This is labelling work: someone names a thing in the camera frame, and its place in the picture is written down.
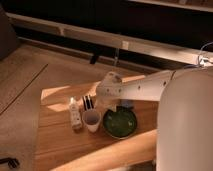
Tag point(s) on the white paper cup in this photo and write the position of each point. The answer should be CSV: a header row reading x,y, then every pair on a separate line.
x,y
91,119

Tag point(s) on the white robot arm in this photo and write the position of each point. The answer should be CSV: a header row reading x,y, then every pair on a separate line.
x,y
185,114

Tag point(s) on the green ceramic bowl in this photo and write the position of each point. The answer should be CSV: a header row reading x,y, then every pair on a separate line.
x,y
120,123

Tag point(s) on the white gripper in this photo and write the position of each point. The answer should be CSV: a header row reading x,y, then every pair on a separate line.
x,y
105,104

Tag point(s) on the black object on floor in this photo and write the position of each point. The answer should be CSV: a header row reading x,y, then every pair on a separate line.
x,y
12,162

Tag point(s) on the small white bottle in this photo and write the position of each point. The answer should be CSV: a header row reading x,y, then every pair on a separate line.
x,y
76,122

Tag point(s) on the grey cabinet corner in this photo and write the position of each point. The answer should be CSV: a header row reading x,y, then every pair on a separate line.
x,y
9,41

